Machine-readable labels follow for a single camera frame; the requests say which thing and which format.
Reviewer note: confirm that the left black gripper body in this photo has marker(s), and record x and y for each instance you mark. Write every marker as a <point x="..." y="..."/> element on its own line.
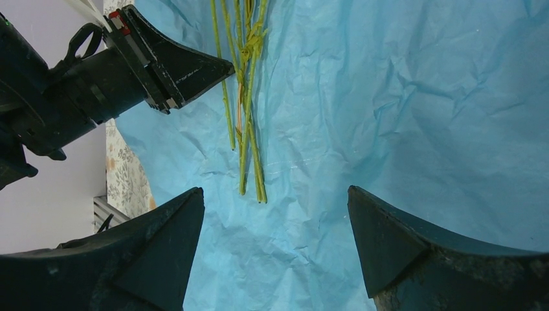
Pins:
<point x="107" y="70"/>

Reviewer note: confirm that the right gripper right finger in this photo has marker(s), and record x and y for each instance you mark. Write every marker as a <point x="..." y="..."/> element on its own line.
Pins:
<point x="411" y="264"/>

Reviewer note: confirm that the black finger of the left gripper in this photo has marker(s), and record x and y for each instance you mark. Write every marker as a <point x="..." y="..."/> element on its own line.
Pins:
<point x="180" y="74"/>

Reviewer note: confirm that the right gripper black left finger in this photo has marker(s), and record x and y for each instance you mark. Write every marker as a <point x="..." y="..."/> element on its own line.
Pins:
<point x="141" y="264"/>

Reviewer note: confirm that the artificial flower bunch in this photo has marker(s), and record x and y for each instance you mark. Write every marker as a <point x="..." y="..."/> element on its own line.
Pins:
<point x="245" y="32"/>

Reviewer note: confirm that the blue wrapping paper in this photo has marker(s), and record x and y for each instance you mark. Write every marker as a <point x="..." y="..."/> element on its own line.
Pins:
<point x="440" y="108"/>

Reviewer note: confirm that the floral patterned table mat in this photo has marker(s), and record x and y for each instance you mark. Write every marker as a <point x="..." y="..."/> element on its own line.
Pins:
<point x="128" y="188"/>

